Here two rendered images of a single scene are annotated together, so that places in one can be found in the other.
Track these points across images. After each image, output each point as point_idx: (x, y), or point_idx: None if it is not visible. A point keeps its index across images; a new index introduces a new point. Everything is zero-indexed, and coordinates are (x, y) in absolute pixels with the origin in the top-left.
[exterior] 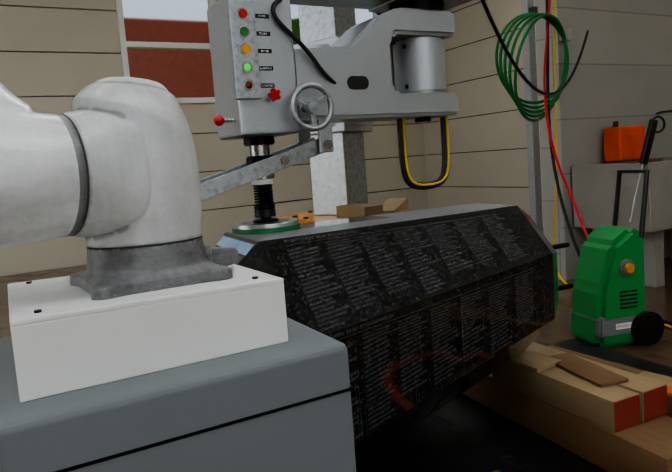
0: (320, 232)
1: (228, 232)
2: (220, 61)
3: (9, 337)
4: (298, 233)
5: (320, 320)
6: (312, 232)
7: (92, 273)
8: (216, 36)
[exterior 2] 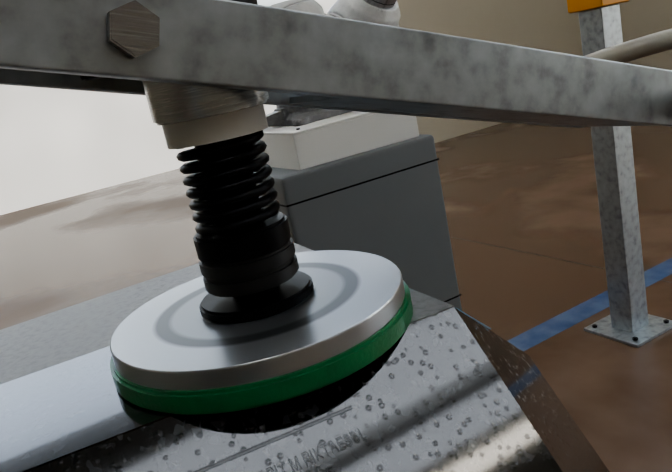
0: (108, 294)
1: (431, 301)
2: None
3: (423, 135)
4: (168, 286)
5: None
6: (127, 294)
7: None
8: None
